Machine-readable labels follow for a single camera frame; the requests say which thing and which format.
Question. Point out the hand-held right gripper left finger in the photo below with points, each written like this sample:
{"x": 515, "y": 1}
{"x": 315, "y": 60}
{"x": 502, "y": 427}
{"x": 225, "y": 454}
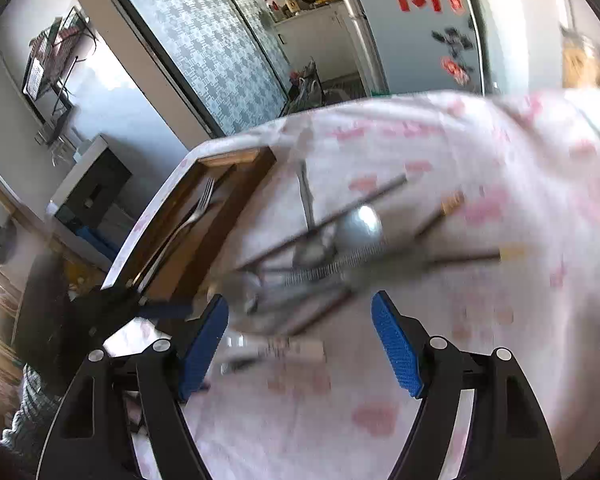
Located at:
{"x": 205, "y": 347}

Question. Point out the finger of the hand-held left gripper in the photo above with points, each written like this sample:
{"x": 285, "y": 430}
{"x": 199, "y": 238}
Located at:
{"x": 165, "y": 310}

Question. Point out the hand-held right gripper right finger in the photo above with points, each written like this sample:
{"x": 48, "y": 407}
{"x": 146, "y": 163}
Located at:
{"x": 394, "y": 347}

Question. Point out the metal fork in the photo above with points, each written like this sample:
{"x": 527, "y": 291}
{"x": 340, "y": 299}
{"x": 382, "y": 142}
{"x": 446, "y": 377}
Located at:
{"x": 200, "y": 207}

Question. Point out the wooden utensil tray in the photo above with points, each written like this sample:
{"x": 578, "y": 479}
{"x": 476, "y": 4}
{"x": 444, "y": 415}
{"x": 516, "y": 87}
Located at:
{"x": 245, "y": 185}

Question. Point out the white printed paper sleeve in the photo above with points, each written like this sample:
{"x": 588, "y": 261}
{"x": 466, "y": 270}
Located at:
{"x": 290, "y": 347}

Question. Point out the white and black cabinet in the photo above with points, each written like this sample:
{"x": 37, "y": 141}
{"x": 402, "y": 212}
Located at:
{"x": 92, "y": 180}

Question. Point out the pink printed tablecloth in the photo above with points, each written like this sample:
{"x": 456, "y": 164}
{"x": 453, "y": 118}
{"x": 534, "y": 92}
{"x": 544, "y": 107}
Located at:
{"x": 430, "y": 150}

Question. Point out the plastic bags on floor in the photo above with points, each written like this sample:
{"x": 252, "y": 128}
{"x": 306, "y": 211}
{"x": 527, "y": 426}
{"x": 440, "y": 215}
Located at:
{"x": 305, "y": 85}

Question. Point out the patterned glass sliding door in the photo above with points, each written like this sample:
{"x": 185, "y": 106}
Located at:
{"x": 200, "y": 45}

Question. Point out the grey refrigerator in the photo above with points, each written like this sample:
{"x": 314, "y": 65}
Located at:
{"x": 410, "y": 35}

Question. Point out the white kitchen cabinet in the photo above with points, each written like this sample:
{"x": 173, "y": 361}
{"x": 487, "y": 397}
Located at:
{"x": 320, "y": 35}

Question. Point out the clear bag of noodles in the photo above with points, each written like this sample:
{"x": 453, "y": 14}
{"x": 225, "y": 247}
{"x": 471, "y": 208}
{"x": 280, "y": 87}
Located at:
{"x": 585, "y": 57}

